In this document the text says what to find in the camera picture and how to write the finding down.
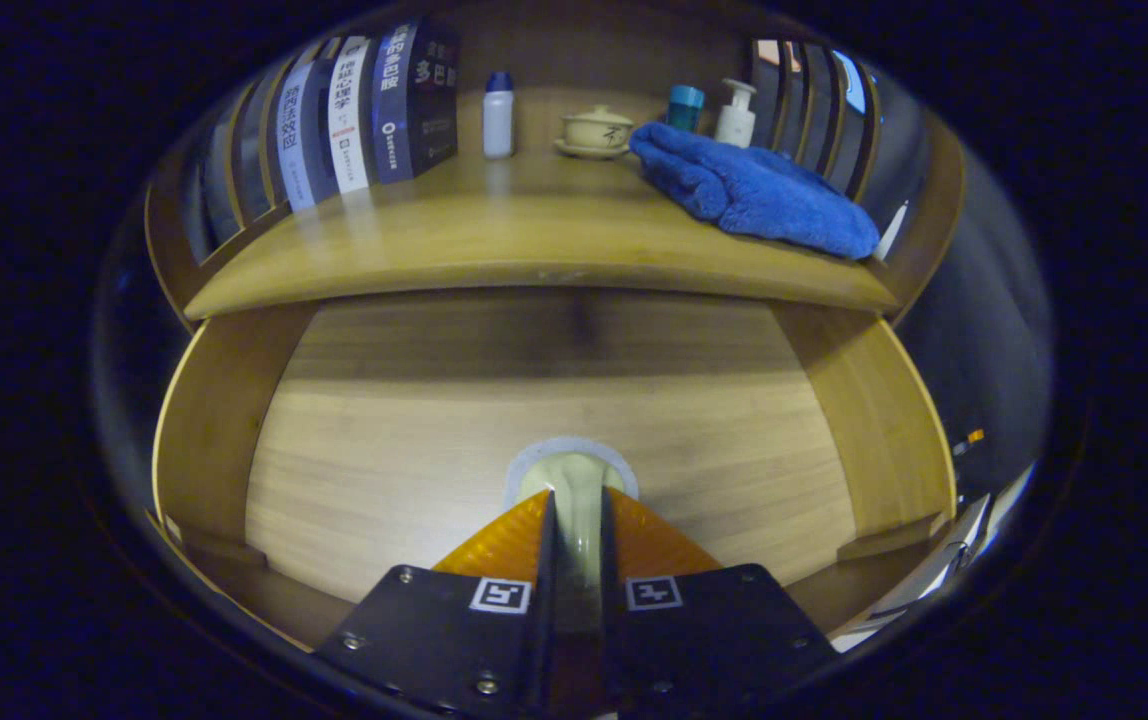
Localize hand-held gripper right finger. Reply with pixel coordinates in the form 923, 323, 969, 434
599, 488, 840, 716

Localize teal bottle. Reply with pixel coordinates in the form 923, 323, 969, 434
667, 84, 706, 133

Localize white bottle with blue cap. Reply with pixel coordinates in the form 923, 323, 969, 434
482, 70, 516, 160

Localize green handled scrub brush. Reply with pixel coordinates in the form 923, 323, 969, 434
504, 436, 640, 601

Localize dark blue book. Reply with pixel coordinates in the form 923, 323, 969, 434
371, 20, 462, 185

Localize wooden countertop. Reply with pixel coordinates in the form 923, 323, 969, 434
184, 150, 900, 321

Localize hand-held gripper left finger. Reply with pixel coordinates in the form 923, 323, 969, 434
314, 490, 557, 720

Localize white book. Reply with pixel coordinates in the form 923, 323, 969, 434
326, 36, 375, 195

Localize blue towel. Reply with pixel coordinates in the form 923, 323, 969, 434
629, 122, 881, 261

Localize wooden drawer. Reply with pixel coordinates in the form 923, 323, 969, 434
149, 290, 960, 651

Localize beige lidded teacup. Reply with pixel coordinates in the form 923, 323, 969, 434
554, 105, 635, 161

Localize white pump bottle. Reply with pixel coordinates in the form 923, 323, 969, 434
714, 78, 758, 149

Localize light blue book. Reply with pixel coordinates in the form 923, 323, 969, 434
274, 62, 340, 213

